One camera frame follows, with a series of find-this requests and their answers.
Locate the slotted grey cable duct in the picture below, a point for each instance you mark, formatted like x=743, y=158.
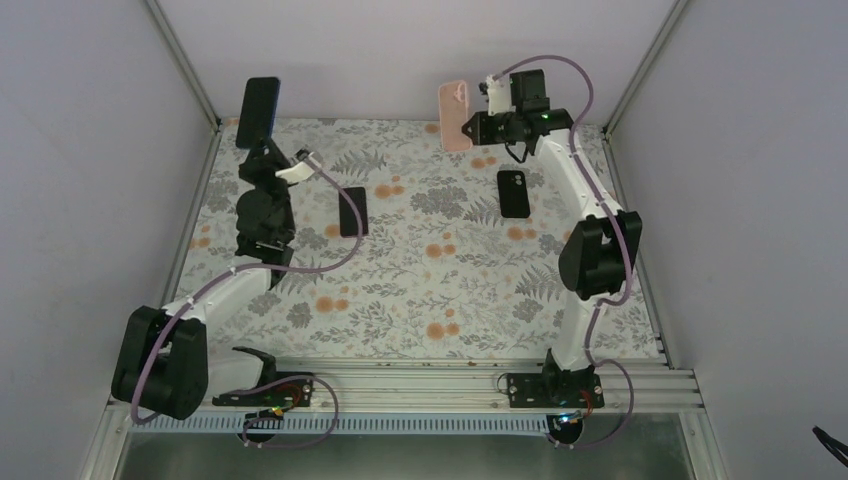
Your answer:
x=355, y=424

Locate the aluminium frame post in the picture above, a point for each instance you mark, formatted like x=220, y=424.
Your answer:
x=656, y=47
x=183, y=63

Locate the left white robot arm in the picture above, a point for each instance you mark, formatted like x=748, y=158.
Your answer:
x=165, y=362

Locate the floral patterned table mat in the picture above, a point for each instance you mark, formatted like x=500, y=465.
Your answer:
x=441, y=274

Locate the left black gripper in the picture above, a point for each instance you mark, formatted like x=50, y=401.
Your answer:
x=257, y=164

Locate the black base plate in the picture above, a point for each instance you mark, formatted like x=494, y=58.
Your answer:
x=554, y=388
x=285, y=395

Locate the black object at edge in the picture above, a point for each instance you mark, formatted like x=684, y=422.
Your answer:
x=835, y=447

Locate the phone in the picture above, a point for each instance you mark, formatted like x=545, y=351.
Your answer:
x=258, y=111
x=353, y=213

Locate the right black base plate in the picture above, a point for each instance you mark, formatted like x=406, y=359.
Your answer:
x=554, y=388

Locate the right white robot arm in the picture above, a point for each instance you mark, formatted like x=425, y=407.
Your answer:
x=598, y=258

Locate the black phone case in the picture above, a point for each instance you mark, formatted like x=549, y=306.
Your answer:
x=512, y=194

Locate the right aluminium frame post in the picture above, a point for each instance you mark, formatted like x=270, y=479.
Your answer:
x=656, y=47

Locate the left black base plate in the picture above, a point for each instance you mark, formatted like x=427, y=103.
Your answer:
x=285, y=395

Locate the pink phone case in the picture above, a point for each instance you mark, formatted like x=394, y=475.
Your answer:
x=453, y=105

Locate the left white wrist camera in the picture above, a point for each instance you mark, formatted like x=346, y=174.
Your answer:
x=308, y=162

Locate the left aluminium frame post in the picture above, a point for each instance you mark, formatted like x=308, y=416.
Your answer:
x=183, y=63

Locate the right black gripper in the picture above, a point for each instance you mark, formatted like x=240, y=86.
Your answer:
x=481, y=137

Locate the aluminium mounting rail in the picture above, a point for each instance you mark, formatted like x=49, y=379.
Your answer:
x=476, y=386

